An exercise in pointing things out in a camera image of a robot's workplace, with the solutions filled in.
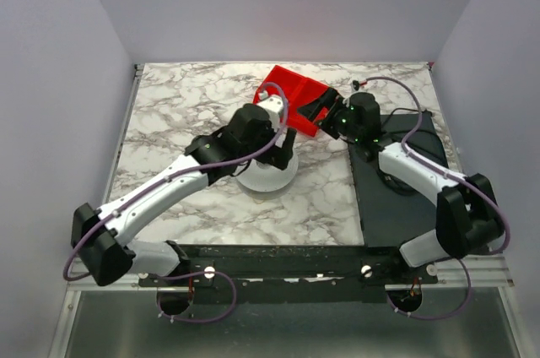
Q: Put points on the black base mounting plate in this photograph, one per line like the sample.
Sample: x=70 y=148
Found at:
x=292 y=274

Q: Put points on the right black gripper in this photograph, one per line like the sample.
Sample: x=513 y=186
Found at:
x=330 y=109

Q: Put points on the black flat box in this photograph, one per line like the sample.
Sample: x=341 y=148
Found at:
x=390 y=212

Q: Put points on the red plastic bin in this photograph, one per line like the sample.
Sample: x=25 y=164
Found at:
x=299 y=90

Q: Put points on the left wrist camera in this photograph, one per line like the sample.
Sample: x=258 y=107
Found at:
x=275 y=107

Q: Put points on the white plastic cable spool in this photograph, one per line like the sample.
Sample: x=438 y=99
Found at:
x=266 y=182

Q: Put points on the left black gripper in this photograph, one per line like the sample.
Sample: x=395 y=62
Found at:
x=285 y=149

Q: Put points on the aluminium extrusion rail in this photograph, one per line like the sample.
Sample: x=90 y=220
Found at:
x=477 y=271

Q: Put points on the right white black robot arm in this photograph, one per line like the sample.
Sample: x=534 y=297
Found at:
x=466 y=217

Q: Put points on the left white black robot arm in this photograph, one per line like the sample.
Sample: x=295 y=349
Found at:
x=102 y=238

